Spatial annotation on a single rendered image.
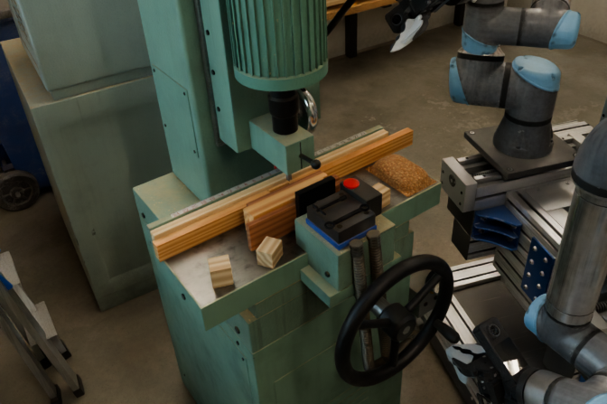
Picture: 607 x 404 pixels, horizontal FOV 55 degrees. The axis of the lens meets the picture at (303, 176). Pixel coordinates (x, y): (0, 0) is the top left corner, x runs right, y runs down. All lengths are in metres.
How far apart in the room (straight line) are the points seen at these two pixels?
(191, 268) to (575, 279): 0.66
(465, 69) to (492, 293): 0.84
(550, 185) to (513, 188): 0.10
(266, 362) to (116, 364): 1.04
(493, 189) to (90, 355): 1.48
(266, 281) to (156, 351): 1.16
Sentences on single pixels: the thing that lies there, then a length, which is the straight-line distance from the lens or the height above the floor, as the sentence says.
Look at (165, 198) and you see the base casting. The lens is 1.50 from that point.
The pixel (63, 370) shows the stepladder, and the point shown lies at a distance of 2.09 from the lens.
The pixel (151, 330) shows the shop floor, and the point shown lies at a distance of 2.29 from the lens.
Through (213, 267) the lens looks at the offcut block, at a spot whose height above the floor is 0.94.
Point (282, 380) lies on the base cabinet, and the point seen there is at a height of 0.58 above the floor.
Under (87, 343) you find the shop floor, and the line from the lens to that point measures 2.33.
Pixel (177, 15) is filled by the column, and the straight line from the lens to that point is 1.20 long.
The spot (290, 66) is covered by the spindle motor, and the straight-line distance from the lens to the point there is 1.03.
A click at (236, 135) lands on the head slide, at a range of 1.23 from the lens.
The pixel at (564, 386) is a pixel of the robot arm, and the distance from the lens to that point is 1.03.
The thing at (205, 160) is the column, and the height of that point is 0.95.
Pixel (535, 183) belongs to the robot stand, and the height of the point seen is 0.73.
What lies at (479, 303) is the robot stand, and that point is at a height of 0.21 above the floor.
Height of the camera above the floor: 1.66
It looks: 35 degrees down
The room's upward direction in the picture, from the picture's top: 3 degrees counter-clockwise
